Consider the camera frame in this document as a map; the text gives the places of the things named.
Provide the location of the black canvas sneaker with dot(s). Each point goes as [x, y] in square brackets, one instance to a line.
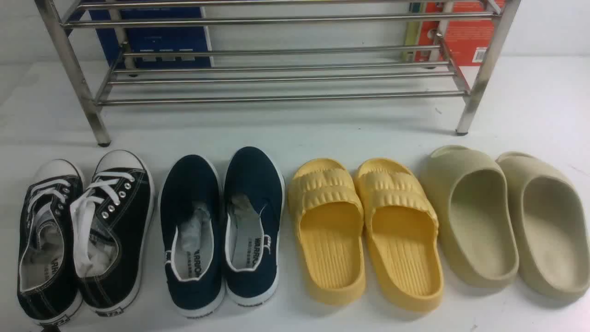
[110, 223]
[47, 289]

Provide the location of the navy slip-on shoe right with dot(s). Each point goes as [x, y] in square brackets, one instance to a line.
[254, 198]

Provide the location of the navy slip-on shoe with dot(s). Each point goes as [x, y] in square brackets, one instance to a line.
[190, 211]
[254, 198]

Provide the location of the navy slip-on shoe left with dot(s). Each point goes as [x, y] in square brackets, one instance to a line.
[190, 211]

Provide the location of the blue box behind rack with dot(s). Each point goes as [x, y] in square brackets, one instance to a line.
[193, 39]

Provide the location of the stainless steel shoe rack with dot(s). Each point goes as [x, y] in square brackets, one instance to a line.
[59, 30]

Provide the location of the yellow slide slipper left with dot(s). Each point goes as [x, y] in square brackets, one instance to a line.
[327, 216]

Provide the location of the yellow slide slipper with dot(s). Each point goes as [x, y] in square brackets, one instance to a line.
[327, 216]
[401, 230]

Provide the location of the yellow slide slipper right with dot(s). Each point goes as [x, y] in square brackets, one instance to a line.
[401, 230]

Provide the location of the beige foam slide left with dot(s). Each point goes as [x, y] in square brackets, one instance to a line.
[468, 191]

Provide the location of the beige foam slide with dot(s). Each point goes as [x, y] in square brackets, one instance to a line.
[547, 217]
[468, 191]

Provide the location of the red orange box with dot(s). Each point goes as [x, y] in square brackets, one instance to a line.
[467, 40]

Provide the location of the beige foam slide right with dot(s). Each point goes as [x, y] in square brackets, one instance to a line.
[547, 217]

